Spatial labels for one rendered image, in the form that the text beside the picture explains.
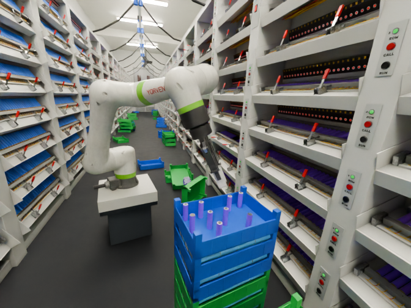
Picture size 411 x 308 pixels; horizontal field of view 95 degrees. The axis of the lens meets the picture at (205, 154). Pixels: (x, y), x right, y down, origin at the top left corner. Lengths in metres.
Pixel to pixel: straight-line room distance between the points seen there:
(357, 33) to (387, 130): 0.30
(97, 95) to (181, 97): 0.43
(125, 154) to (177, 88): 0.69
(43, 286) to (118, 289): 0.36
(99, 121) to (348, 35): 0.98
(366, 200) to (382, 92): 0.30
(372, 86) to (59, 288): 1.47
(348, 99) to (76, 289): 1.36
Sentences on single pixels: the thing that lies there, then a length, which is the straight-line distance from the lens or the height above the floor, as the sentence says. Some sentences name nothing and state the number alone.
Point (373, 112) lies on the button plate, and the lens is 0.69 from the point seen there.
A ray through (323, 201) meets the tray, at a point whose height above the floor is 0.55.
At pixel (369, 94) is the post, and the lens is 0.71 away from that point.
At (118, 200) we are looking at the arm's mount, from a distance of 1.17.
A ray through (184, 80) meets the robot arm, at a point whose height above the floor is 0.95.
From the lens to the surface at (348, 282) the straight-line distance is 0.87.
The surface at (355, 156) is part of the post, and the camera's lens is 0.72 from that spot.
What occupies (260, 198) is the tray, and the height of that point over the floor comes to 0.35.
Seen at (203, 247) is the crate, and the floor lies 0.52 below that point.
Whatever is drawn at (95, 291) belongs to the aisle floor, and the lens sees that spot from 1.22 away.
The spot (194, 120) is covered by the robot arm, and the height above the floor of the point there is 0.83.
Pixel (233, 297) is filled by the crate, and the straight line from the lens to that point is 0.80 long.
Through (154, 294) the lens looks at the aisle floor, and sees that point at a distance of 1.13.
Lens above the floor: 0.90
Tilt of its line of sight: 17 degrees down
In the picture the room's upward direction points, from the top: 3 degrees clockwise
